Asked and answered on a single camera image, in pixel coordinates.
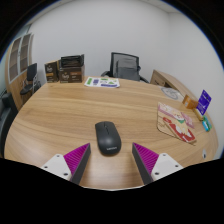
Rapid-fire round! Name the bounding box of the wooden side desk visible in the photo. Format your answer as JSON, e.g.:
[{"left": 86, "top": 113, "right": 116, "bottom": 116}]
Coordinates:
[{"left": 149, "top": 69, "right": 201, "bottom": 101}]

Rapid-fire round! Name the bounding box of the black visitor chair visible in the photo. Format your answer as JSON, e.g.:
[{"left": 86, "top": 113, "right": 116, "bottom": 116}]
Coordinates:
[{"left": 19, "top": 62, "right": 42, "bottom": 96}]

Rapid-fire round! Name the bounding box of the green packet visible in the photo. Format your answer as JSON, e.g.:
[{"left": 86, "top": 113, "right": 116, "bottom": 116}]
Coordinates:
[{"left": 201, "top": 115, "right": 213, "bottom": 132}]

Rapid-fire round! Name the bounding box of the purple retail package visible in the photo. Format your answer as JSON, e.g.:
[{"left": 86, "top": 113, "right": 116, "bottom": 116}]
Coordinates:
[{"left": 196, "top": 89, "right": 213, "bottom": 116}]

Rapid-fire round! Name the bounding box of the large brown cardboard box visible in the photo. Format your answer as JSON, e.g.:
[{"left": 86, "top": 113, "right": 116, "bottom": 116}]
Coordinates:
[{"left": 58, "top": 65, "right": 86, "bottom": 84}]

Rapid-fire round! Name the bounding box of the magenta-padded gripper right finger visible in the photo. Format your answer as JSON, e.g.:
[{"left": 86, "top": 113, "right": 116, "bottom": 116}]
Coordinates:
[{"left": 131, "top": 142, "right": 184, "bottom": 185}]

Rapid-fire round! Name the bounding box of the black computer mouse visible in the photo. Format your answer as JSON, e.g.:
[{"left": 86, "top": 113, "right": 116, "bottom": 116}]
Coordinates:
[{"left": 94, "top": 120, "right": 123, "bottom": 156}]

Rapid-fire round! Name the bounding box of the cartoon print mouse pad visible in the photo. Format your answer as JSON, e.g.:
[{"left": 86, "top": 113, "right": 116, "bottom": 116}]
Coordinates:
[{"left": 156, "top": 101, "right": 198, "bottom": 145}]

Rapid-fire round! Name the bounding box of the round grey printed disc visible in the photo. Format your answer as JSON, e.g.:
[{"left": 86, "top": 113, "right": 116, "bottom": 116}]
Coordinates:
[{"left": 161, "top": 86, "right": 184, "bottom": 101}]

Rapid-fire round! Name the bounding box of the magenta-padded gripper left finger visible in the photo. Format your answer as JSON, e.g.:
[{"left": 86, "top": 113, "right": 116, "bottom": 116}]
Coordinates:
[{"left": 40, "top": 142, "right": 92, "bottom": 185}]

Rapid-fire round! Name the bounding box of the wooden shelf unit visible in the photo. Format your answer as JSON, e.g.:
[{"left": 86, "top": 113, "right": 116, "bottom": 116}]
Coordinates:
[{"left": 4, "top": 33, "right": 34, "bottom": 111}]

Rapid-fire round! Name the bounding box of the long tan box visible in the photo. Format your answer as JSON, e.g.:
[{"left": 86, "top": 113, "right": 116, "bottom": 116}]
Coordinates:
[{"left": 193, "top": 108, "right": 205, "bottom": 122}]

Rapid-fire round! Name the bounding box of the black open-top box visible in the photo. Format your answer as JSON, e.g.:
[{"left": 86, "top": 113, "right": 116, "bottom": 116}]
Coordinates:
[{"left": 59, "top": 54, "right": 85, "bottom": 70}]

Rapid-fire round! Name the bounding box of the black sofa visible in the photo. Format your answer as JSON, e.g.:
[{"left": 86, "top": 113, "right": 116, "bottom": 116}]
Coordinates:
[{"left": 0, "top": 91, "right": 18, "bottom": 158}]

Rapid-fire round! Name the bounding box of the black mesh office chair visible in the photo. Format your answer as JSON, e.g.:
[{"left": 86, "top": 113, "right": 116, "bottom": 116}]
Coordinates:
[{"left": 100, "top": 51, "right": 150, "bottom": 84}]

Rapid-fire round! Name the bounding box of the orange-brown small box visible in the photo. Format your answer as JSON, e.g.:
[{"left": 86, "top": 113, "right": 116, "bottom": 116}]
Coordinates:
[{"left": 181, "top": 94, "right": 200, "bottom": 110}]

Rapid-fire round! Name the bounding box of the white sheet with coloured stickers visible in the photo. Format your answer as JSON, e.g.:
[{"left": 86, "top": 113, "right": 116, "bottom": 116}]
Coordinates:
[{"left": 83, "top": 76, "right": 121, "bottom": 89}]

